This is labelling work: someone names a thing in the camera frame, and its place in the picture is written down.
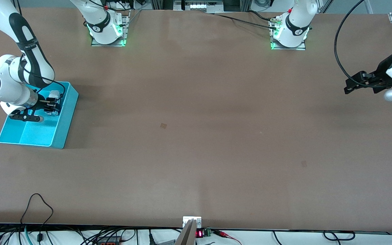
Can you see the lit control box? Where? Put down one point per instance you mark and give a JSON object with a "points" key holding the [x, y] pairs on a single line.
{"points": [[199, 6]]}

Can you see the cyan plastic bin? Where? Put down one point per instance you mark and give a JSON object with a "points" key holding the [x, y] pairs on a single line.
{"points": [[39, 134]]}

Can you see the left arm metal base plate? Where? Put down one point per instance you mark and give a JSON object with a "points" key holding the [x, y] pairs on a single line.
{"points": [[301, 47]]}

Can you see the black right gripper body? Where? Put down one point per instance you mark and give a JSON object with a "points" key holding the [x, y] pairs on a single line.
{"points": [[43, 103]]}

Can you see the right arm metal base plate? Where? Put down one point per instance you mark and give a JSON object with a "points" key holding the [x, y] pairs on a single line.
{"points": [[127, 27]]}

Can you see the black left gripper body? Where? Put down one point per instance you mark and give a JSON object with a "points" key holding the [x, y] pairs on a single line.
{"points": [[381, 72]]}

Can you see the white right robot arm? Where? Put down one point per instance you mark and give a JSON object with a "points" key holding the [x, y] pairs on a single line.
{"points": [[5, 85]]}

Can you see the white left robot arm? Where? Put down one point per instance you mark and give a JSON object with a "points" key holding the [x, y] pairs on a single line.
{"points": [[296, 23]]}

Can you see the red digit display module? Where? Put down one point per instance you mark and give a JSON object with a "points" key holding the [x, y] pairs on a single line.
{"points": [[200, 233]]}

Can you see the white jeep toy black roof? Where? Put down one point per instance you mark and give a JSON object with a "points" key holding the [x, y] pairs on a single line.
{"points": [[54, 94]]}

